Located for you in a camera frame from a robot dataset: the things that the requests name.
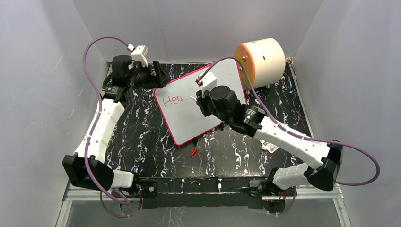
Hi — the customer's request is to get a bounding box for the red marker cap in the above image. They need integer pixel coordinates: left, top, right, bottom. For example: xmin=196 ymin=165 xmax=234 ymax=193
xmin=190 ymin=148 xmax=198 ymax=157

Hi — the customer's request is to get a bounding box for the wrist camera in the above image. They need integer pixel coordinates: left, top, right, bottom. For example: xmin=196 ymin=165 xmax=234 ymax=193
xmin=127 ymin=44 xmax=148 ymax=67
xmin=195 ymin=71 xmax=217 ymax=97

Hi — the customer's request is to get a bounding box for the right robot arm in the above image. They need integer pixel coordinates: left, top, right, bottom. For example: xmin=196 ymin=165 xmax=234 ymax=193
xmin=195 ymin=85 xmax=342 ymax=196

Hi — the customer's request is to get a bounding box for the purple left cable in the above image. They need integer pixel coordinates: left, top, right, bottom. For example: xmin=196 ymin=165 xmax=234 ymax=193
xmin=82 ymin=36 xmax=141 ymax=218

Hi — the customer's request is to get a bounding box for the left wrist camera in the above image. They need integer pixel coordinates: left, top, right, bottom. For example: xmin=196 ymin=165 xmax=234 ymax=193
xmin=127 ymin=44 xmax=148 ymax=67

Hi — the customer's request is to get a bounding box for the purple cable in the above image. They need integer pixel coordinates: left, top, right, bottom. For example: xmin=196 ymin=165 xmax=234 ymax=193
xmin=82 ymin=36 xmax=141 ymax=218
xmin=197 ymin=55 xmax=381 ymax=217

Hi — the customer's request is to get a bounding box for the white cylinder with orange face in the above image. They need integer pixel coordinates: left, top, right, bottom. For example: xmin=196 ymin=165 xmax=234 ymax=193
xmin=234 ymin=38 xmax=286 ymax=90

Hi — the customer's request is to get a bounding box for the white printed card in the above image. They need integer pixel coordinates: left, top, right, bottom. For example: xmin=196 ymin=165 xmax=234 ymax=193
xmin=260 ymin=140 xmax=279 ymax=154

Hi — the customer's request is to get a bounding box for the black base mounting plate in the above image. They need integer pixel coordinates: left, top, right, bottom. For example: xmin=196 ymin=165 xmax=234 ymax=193
xmin=121 ymin=177 xmax=284 ymax=209

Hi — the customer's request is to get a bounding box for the pink-framed whiteboard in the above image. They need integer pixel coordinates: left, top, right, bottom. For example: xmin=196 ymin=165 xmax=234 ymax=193
xmin=153 ymin=59 xmax=247 ymax=145

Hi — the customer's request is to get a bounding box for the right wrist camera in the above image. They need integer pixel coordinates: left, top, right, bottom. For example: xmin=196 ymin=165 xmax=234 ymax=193
xmin=195 ymin=71 xmax=217 ymax=97

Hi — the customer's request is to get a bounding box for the aluminium frame rail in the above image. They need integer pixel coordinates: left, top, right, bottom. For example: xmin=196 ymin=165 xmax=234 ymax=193
xmin=63 ymin=177 xmax=343 ymax=201

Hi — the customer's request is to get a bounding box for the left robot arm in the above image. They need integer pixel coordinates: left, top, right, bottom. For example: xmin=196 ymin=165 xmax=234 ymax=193
xmin=62 ymin=55 xmax=171 ymax=197

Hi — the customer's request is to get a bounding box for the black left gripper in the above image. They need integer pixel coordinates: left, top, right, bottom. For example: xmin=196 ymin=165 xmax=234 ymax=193
xmin=127 ymin=62 xmax=171 ymax=91

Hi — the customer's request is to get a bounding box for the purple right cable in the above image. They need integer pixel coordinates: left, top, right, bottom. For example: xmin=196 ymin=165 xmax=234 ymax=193
xmin=197 ymin=55 xmax=381 ymax=217

